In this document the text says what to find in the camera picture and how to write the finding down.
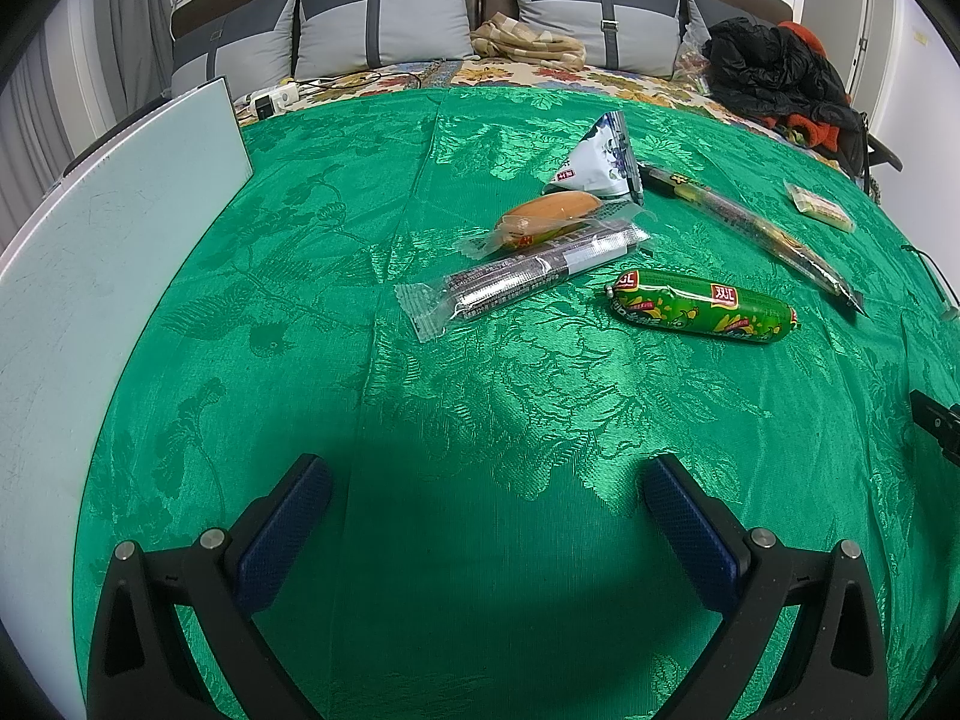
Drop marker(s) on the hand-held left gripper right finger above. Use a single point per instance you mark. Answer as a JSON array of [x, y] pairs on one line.
[[694, 540]]

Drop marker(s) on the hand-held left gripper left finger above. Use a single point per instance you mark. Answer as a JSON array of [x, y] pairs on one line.
[[281, 540]]

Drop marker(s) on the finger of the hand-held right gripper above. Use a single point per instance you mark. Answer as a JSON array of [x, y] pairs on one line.
[[943, 427]]

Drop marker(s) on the green sausage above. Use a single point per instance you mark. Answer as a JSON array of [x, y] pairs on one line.
[[697, 307]]

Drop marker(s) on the pale yellow cracker packet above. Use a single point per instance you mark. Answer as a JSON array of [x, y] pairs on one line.
[[820, 206]]

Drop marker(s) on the long thin stick packet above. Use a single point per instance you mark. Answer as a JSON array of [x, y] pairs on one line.
[[750, 229]]

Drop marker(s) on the large white cardboard box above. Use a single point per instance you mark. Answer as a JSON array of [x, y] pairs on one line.
[[97, 300]]

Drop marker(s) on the dark snack bar clear wrapper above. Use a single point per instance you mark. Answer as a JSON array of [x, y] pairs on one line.
[[510, 277]]

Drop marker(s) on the brown bun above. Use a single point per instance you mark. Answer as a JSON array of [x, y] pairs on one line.
[[547, 211]]

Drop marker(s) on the white triangular snack packet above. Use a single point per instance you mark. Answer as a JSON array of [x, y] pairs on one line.
[[592, 165]]

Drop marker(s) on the green floral bedspread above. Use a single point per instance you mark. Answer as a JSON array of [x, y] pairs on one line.
[[480, 405]]

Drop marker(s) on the black chair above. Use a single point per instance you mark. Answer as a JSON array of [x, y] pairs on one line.
[[870, 154]]

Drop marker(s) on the orange fleece garment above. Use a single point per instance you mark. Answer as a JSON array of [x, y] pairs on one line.
[[821, 131]]

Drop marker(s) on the white door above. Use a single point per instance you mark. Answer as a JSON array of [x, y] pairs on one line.
[[877, 45]]

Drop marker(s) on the black puffer jacket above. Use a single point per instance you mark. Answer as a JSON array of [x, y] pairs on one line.
[[772, 67]]

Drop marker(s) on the white power strip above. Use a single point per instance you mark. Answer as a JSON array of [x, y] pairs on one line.
[[274, 99]]

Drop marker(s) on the clear plastic bag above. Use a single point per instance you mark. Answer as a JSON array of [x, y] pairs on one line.
[[688, 67]]

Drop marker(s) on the colourful floral bed sheet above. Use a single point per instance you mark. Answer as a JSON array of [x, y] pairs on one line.
[[615, 79]]

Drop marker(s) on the grey two-tone pillow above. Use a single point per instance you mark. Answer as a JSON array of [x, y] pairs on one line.
[[592, 7], [375, 22], [225, 45], [694, 22]]

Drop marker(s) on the beige folded blanket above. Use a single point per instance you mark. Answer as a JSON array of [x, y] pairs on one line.
[[525, 41]]

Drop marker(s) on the grey curtain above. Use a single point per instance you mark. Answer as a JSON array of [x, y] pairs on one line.
[[75, 45]]

